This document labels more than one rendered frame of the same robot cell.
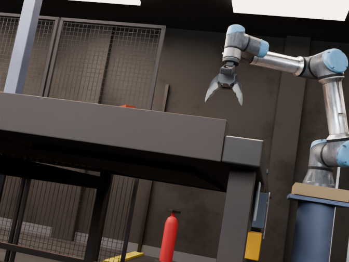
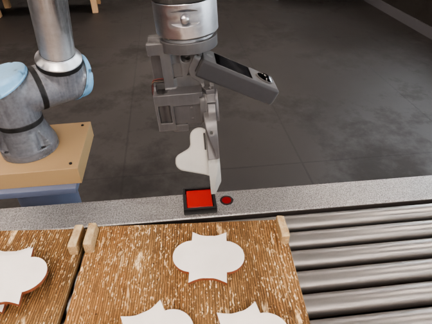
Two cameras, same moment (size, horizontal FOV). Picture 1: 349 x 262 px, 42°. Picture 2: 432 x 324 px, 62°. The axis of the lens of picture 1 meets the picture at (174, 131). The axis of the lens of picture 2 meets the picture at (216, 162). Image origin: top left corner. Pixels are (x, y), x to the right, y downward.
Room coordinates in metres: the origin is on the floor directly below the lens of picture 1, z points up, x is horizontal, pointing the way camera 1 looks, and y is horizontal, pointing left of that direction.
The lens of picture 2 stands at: (2.00, 0.24, 1.52)
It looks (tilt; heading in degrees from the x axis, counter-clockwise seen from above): 38 degrees down; 250
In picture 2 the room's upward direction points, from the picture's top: straight up
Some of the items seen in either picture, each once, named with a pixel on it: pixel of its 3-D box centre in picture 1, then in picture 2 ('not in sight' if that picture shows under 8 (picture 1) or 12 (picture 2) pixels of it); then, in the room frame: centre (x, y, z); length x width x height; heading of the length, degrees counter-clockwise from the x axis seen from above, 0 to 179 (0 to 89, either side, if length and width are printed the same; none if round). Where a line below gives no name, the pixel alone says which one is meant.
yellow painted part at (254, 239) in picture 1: (251, 219); not in sight; (1.45, -0.28, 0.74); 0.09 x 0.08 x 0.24; 167
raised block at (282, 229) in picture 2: not in sight; (282, 229); (1.70, -0.19, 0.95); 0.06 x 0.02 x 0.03; 73
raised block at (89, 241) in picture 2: not in sight; (90, 236); (2.07, -0.30, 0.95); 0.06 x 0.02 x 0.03; 73
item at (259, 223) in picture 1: (253, 210); not in sight; (1.63, -0.32, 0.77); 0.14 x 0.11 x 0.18; 167
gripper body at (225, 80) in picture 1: (229, 74); (187, 80); (1.88, -0.19, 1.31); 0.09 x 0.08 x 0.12; 163
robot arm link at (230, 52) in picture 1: (231, 55); (186, 17); (1.88, -0.19, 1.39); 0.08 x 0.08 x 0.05
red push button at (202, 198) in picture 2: not in sight; (199, 200); (1.82, -0.36, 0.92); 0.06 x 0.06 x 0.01; 77
